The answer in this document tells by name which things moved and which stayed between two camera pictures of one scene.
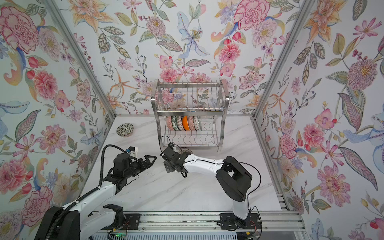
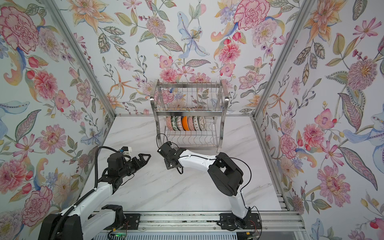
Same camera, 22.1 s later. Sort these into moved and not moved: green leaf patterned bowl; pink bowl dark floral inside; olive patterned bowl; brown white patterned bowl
Moved: brown white patterned bowl
Not moved: pink bowl dark floral inside; olive patterned bowl; green leaf patterned bowl
